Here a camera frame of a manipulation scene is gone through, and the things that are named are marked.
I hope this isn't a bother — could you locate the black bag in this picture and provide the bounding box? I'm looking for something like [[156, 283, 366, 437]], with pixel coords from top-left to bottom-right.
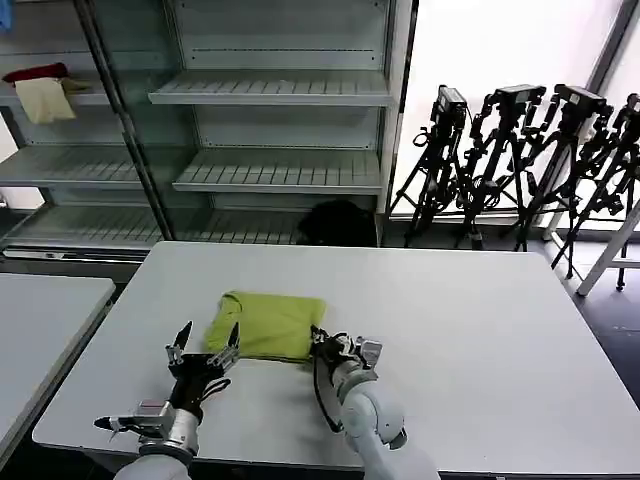
[[296, 199, 378, 248]]

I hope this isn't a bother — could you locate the red folded cloth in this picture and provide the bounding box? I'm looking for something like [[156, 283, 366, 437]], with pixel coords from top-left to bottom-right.
[[2, 62, 69, 85]]

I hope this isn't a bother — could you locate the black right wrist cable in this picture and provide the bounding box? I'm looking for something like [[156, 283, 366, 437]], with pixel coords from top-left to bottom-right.
[[311, 349, 347, 434]]

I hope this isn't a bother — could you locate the lime green t-shirt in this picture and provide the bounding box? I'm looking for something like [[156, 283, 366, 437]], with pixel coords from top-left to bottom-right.
[[203, 290, 329, 364]]

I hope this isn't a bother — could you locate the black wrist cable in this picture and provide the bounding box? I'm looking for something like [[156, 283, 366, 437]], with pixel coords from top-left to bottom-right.
[[311, 349, 347, 434], [201, 378, 233, 402]]

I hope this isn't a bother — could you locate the beige cloth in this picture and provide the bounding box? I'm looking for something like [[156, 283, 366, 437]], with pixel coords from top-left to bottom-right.
[[14, 77, 78, 125]]

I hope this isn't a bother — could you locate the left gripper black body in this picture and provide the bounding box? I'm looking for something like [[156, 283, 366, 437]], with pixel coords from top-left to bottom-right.
[[168, 352, 225, 417]]

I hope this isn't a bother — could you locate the empty grey metal shelf unit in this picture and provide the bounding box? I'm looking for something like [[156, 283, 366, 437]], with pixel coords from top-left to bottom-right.
[[74, 0, 419, 249]]

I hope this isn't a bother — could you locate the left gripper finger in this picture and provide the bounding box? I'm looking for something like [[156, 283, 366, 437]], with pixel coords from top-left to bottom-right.
[[165, 321, 194, 367], [206, 322, 242, 372]]

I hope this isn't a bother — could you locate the white slanted frame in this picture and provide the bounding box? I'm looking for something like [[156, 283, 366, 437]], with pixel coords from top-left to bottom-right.
[[574, 197, 640, 298]]

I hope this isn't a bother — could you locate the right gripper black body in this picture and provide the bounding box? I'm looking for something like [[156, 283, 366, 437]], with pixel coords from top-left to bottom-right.
[[313, 331, 359, 371]]

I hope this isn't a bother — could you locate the grey shelf unit with cloths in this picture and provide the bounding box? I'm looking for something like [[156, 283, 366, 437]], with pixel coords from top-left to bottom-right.
[[0, 0, 174, 262]]

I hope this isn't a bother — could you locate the black tripod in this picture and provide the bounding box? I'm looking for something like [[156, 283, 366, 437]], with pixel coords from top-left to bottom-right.
[[452, 102, 547, 252], [549, 107, 640, 292], [514, 107, 615, 279], [388, 119, 485, 250]]

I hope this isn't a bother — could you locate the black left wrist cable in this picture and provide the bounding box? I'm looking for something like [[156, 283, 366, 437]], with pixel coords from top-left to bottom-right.
[[201, 378, 233, 402]]

